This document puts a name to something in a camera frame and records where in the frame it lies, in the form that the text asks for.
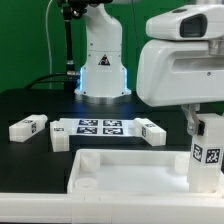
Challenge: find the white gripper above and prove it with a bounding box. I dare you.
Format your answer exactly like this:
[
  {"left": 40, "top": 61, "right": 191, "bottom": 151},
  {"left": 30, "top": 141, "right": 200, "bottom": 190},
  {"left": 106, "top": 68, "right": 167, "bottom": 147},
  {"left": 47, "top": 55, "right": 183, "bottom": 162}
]
[{"left": 136, "top": 40, "right": 224, "bottom": 136}]

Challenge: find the white desk top tray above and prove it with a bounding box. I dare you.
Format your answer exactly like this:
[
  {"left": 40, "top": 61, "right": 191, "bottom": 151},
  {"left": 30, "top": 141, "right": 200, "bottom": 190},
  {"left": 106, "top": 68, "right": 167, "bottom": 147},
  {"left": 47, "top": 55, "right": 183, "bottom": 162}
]
[{"left": 67, "top": 149, "right": 224, "bottom": 198}]

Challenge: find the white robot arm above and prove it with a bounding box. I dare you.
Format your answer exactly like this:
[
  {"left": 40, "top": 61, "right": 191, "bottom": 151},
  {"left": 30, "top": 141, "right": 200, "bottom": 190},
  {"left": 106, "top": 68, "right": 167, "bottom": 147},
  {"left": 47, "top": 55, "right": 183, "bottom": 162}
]
[{"left": 75, "top": 0, "right": 224, "bottom": 135}]

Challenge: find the white sheet with markers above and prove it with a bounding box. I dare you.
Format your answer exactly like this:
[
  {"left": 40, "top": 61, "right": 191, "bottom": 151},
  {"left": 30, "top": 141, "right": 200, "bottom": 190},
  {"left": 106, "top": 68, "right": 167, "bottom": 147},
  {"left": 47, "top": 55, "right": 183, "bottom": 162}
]
[{"left": 60, "top": 118, "right": 136, "bottom": 137}]

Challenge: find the white front fence bar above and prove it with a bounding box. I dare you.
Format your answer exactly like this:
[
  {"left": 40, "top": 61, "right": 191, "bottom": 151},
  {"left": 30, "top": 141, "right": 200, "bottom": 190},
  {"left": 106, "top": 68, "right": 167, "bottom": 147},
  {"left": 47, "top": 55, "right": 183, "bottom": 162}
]
[{"left": 0, "top": 193, "right": 224, "bottom": 224}]

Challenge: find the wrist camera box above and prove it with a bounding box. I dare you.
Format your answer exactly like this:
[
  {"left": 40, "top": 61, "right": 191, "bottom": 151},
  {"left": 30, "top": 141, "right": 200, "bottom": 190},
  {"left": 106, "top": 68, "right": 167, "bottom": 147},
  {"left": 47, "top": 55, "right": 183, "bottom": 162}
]
[{"left": 146, "top": 4, "right": 224, "bottom": 41}]

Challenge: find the black cable on table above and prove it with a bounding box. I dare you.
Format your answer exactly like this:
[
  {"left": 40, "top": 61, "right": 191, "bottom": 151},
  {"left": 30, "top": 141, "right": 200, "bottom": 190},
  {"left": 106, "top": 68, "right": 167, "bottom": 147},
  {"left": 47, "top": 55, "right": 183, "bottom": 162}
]
[{"left": 23, "top": 73, "right": 81, "bottom": 90}]

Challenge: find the black camera stand pole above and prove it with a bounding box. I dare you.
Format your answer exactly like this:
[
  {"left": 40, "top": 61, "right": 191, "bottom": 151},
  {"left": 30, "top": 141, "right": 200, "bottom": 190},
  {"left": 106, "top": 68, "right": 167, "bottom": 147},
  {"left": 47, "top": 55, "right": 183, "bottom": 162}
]
[{"left": 57, "top": 0, "right": 87, "bottom": 76}]

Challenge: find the white cable behind pole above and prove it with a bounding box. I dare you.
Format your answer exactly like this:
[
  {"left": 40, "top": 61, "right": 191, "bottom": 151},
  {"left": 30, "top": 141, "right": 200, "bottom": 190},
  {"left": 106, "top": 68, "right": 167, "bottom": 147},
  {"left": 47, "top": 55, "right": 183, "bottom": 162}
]
[{"left": 45, "top": 0, "right": 54, "bottom": 90}]

